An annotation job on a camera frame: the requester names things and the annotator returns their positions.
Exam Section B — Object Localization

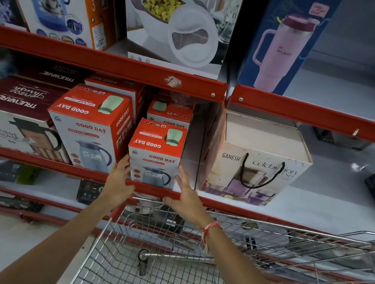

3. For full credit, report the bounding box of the red metal shelving rack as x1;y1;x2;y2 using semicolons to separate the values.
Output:
0;23;375;284

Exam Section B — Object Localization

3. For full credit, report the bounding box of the red thread wristband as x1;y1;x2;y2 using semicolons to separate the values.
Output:
198;219;224;255

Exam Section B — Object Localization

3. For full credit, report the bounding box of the person's right forearm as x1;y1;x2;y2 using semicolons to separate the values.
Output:
187;220;323;284

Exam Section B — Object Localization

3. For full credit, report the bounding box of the large red jug box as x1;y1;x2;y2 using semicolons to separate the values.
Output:
79;72;148;125
40;79;140;177

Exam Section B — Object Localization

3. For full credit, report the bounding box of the metal wire shopping cart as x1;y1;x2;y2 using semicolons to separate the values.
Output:
65;187;375;284

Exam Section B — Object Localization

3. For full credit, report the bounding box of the dark low box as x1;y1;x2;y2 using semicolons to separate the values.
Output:
0;186;47;215

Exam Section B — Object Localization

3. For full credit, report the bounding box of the black labelled item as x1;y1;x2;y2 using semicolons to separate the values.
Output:
156;204;187;235

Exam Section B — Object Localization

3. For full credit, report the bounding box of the blue box, pink tumbler picture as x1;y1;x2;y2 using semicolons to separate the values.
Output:
236;0;345;103

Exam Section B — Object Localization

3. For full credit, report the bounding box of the white gift box, cord handle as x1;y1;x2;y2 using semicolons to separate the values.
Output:
196;108;319;213

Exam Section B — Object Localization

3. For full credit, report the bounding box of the person's left hand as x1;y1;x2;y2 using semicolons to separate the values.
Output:
98;151;140;210

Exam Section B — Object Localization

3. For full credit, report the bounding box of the person's right hand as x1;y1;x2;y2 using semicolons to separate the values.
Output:
159;163;221;231

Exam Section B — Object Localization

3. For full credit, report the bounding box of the white casserole box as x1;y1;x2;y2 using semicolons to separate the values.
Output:
108;0;246;84

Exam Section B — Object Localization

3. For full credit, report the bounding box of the black appliance box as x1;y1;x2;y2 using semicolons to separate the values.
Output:
75;178;105;207

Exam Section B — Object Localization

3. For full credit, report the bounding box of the small red jug box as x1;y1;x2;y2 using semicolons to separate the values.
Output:
145;97;195;131
123;117;189;191

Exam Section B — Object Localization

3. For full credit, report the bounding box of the person's left forearm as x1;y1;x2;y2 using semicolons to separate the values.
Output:
0;179;129;284

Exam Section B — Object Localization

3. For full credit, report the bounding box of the maroon and white jug box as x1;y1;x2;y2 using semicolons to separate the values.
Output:
0;73;84;165

